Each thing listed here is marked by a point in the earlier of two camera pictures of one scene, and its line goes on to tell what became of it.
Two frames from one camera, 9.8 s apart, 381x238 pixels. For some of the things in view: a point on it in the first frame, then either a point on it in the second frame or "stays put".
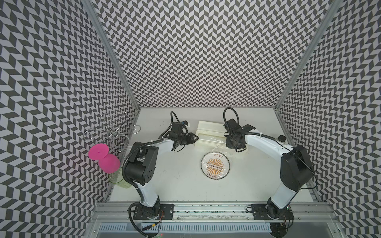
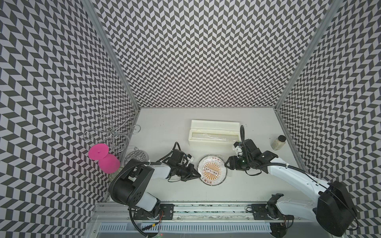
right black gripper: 228,145 → 233,163
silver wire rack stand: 116,136 stays put
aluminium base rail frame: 108,220 stays put
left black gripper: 190,142 → 190,176
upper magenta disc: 98,151 stays put
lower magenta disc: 110,163 stays put
